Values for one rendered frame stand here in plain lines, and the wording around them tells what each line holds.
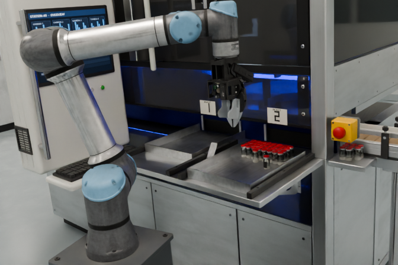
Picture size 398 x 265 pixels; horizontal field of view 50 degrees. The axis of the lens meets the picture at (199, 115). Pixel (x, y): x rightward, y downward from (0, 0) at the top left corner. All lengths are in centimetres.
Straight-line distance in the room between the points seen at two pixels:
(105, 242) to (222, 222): 87
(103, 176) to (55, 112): 77
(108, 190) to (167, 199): 105
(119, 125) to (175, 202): 47
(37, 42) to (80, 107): 24
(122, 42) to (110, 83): 99
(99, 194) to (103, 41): 40
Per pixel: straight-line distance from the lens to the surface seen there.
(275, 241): 186
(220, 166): 154
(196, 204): 207
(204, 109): 184
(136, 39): 108
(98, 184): 117
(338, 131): 149
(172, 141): 186
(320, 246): 175
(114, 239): 123
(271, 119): 165
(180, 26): 105
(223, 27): 119
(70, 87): 127
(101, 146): 129
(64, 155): 197
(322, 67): 151
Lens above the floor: 144
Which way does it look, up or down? 14 degrees down
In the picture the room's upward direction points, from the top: 5 degrees counter-clockwise
